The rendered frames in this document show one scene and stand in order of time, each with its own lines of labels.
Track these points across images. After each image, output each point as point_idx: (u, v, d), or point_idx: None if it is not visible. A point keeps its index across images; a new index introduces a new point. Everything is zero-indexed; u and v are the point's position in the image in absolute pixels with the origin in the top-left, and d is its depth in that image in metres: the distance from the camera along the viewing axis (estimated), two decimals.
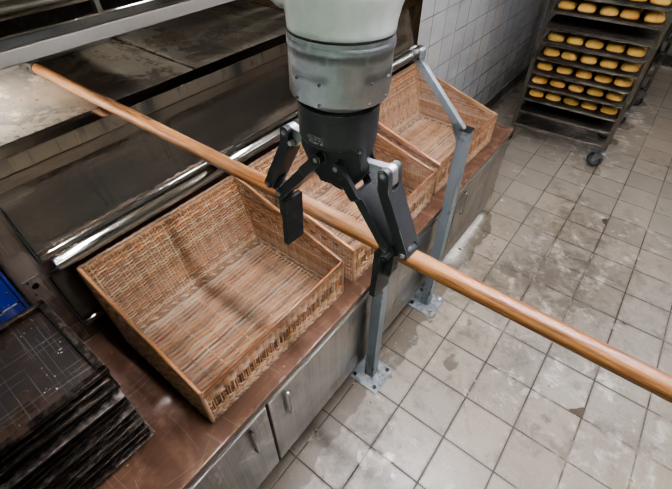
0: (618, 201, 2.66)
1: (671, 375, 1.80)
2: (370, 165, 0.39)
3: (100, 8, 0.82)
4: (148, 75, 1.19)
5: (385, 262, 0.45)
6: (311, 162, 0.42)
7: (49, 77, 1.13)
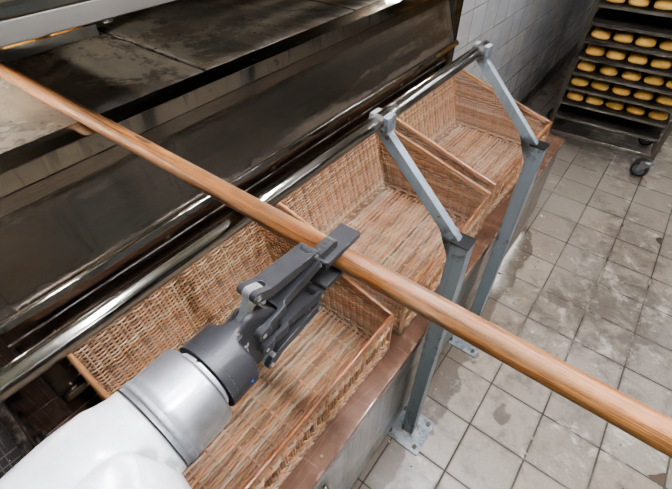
0: (671, 217, 2.38)
1: None
2: None
3: None
4: (145, 79, 0.92)
5: (319, 277, 0.52)
6: None
7: (15, 82, 0.86)
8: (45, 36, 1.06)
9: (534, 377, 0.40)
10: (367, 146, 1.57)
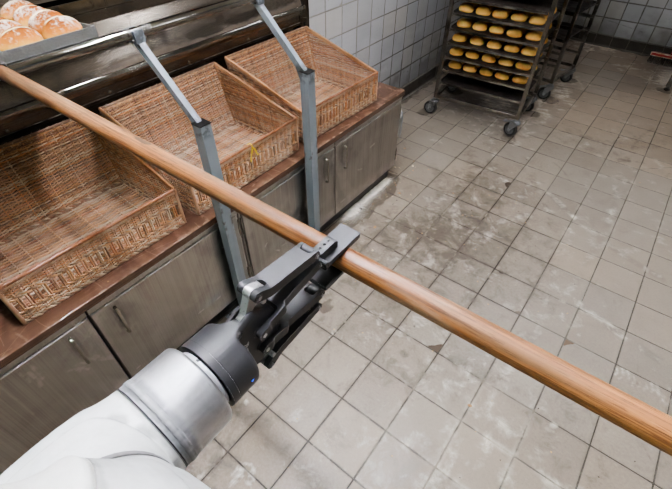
0: (525, 167, 2.74)
1: (533, 317, 1.89)
2: None
3: None
4: None
5: (319, 277, 0.52)
6: None
7: (14, 83, 0.86)
8: (44, 38, 1.06)
9: (534, 376, 0.40)
10: (217, 88, 1.94)
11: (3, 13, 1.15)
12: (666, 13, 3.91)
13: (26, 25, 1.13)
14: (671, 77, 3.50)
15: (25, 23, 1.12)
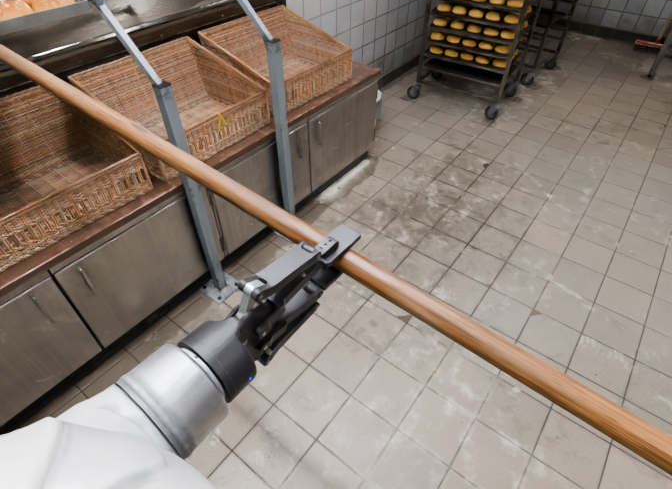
0: (504, 149, 2.77)
1: (503, 289, 1.91)
2: None
3: None
4: None
5: (318, 276, 0.52)
6: None
7: (3, 59, 0.82)
8: (34, 11, 1.02)
9: (530, 385, 0.41)
10: (191, 64, 1.96)
11: None
12: (651, 1, 3.93)
13: None
14: (654, 64, 3.52)
15: None
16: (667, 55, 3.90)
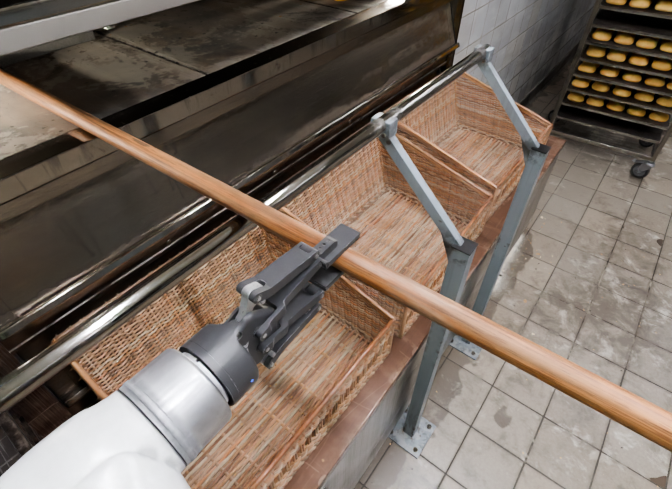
0: (671, 219, 2.38)
1: None
2: None
3: None
4: (146, 83, 0.92)
5: (319, 277, 0.52)
6: None
7: (11, 86, 0.85)
8: None
9: (537, 375, 0.40)
10: (368, 149, 1.57)
11: None
12: None
13: None
14: None
15: None
16: None
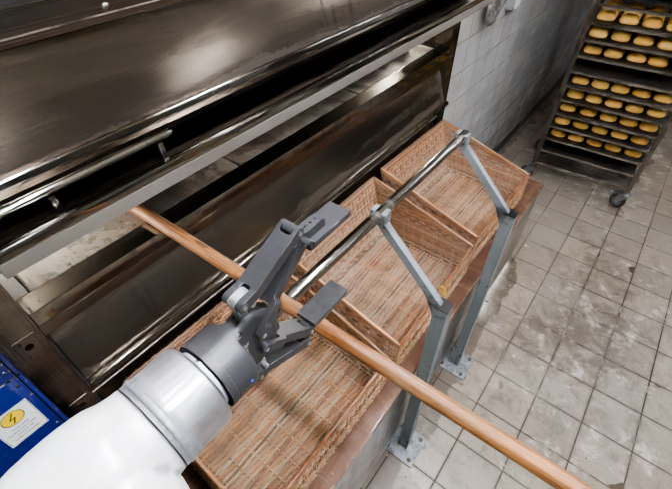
0: (643, 247, 2.62)
1: None
2: None
3: (165, 153, 0.78)
4: (193, 175, 1.16)
5: (309, 312, 0.55)
6: None
7: None
8: None
9: (472, 433, 0.65)
10: None
11: None
12: None
13: None
14: None
15: None
16: None
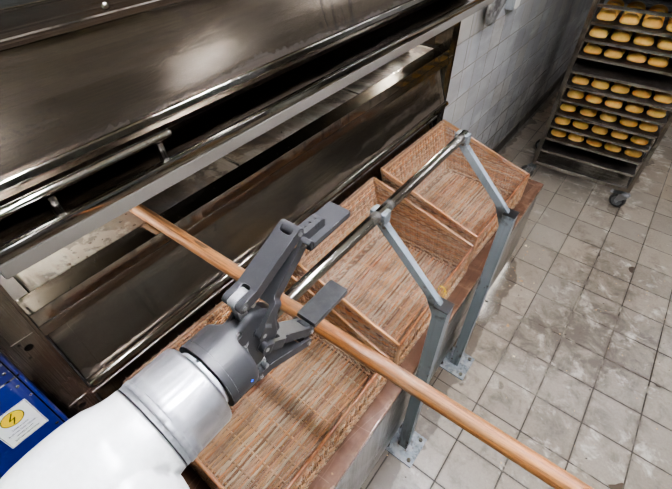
0: (643, 247, 2.62)
1: None
2: None
3: (164, 153, 0.78)
4: (192, 175, 1.16)
5: (309, 312, 0.55)
6: None
7: None
8: None
9: (472, 434, 0.65)
10: (368, 199, 1.82)
11: None
12: None
13: None
14: None
15: None
16: None
